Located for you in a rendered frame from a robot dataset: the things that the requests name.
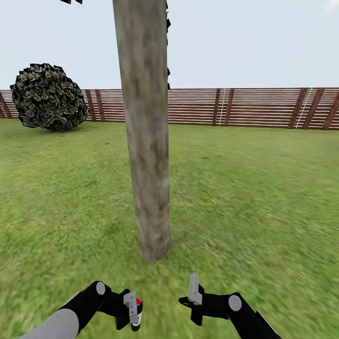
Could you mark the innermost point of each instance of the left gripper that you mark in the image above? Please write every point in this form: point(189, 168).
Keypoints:
point(120, 311)

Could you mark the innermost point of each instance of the bush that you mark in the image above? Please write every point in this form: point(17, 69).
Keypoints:
point(45, 97)

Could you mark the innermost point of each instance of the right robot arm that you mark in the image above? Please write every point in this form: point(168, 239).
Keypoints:
point(248, 324)

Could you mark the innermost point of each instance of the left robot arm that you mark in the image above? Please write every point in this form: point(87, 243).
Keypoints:
point(76, 313)

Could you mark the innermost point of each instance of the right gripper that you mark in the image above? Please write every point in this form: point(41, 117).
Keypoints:
point(199, 311)

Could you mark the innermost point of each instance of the pesticide atomizer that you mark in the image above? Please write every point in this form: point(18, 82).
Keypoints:
point(135, 327)

